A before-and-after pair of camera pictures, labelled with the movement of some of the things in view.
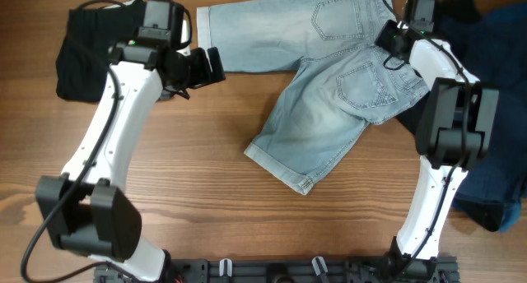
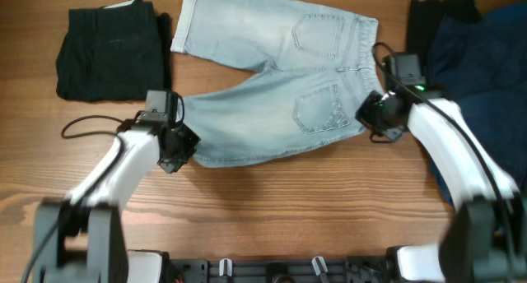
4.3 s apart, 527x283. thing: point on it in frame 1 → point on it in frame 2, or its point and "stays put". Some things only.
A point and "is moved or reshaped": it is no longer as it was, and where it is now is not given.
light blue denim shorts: [345, 84] is moved or reshaped
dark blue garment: [492, 43] stays put
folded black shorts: [83, 56] stays put
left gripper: [200, 75] → [191, 138]
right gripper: [381, 40] → [363, 113]
